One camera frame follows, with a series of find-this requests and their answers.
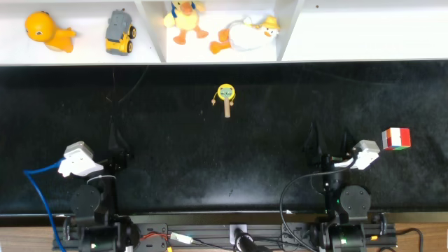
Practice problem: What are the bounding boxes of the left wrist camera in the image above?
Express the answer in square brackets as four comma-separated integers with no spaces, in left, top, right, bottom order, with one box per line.
[57,141,105,178]

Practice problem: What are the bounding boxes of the white shelf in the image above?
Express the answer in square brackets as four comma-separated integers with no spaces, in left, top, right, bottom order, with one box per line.
[0,0,448,67]

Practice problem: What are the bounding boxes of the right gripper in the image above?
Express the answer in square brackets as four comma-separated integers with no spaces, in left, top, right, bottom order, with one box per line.
[302,122,355,172]

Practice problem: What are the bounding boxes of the yellow rubber duck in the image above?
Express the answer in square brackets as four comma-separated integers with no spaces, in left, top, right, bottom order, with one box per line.
[24,10,77,54]

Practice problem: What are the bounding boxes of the yellow wooden rattle drum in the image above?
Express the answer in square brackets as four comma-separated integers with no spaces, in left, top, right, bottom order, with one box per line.
[211,83,237,119]

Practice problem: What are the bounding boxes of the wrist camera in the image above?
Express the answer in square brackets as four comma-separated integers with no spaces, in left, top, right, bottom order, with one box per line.
[57,141,105,178]
[333,139,382,172]

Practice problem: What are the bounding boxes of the black cable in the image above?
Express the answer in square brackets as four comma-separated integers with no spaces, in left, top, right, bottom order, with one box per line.
[279,150,358,252]

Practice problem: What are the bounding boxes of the blue cable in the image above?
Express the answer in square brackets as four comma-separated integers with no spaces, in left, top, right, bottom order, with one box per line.
[22,157,68,252]

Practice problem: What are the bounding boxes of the many-coloured puzzle cube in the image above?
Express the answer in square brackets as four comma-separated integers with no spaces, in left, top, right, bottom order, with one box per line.
[381,127,412,151]

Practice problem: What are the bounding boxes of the mounting rail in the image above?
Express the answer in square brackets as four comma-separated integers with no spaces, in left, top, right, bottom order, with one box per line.
[52,213,424,252]

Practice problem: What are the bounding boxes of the grey and yellow toy truck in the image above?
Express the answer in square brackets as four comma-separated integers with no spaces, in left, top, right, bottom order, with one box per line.
[105,9,137,57]

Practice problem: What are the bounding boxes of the white plush duck yellow hat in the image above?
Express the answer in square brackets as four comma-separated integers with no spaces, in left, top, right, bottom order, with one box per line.
[209,15,281,55]

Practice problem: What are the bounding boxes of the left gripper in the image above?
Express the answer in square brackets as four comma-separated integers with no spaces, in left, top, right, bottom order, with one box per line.
[100,118,132,175]

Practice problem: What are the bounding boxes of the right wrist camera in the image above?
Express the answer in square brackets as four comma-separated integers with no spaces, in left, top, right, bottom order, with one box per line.
[333,139,382,172]

